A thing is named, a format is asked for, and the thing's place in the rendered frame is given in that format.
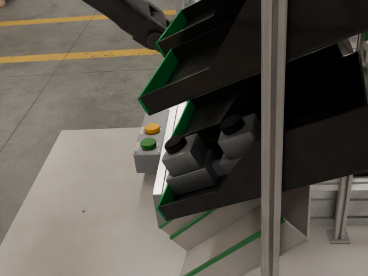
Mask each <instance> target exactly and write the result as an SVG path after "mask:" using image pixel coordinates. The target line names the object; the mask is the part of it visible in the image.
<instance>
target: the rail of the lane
mask: <svg viewBox="0 0 368 276"><path fill-rule="evenodd" d="M187 103H188V101H186V102H183V103H181V104H179V105H176V106H173V107H171V108H170V111H169V116H168V122H167V125H166V131H165V136H164V141H163V147H162V151H161V155H160V160H159V165H158V171H157V176H156V181H155V185H154V190H153V200H154V206H155V210H156V216H157V222H158V227H159V226H160V225H161V224H162V223H164V222H165V221H166V220H165V219H163V217H162V216H161V214H160V213H159V211H158V210H157V209H156V208H157V206H158V203H159V201H160V199H161V196H162V194H163V192H164V190H165V187H166V184H167V182H166V180H165V179H166V177H167V175H168V173H169V172H168V170H167V169H166V167H165V166H164V164H163V163H162V158H163V156H164V154H165V152H166V150H165V148H164V146H165V143H166V142H167V141H168V140H169V139H170V138H171V136H172V134H173V131H174V129H175V127H176V125H177V123H178V121H179V119H180V117H181V115H182V113H183V110H184V109H185V107H186V105H187Z"/></svg>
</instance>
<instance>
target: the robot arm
mask: <svg viewBox="0 0 368 276"><path fill-rule="evenodd" d="M82 1H83V2H85V3H86V4H88V5H90V6H91V7H93V8H94V9H96V10H97V11H99V12H100V13H102V14H103V15H105V16H106V17H108V18H109V19H111V20H112V21H113V22H115V23H116V24H117V25H118V27H120V28H121V29H122V30H123V31H125V32H126V33H128V34H129V35H131V36H132V38H133V40H135V41H137V42H138V43H140V44H141V45H143V46H144V47H146V48H147V49H150V50H156V51H158V52H160V51H159V49H158V47H157V46H156V42H157V41H158V39H159V38H160V37H161V35H162V34H163V33H164V31H165V30H166V29H167V28H168V26H169V25H170V24H171V22H172V21H173V19H172V20H171V21H169V20H168V19H167V18H165V14H164V12H163V11H162V10H161V9H159V8H158V7H157V6H155V5H154V4H153V3H151V2H150V1H149V0H147V1H144V0H82ZM160 53H161V52H160Z"/></svg>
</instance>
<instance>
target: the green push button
mask: <svg viewBox="0 0 368 276"><path fill-rule="evenodd" d="M156 145H157V143H156V140H155V139H153V138H146V139H143V140H142V141H141V142H140V146H141V148H142V149H143V150H151V149H153V148H155V147H156Z"/></svg>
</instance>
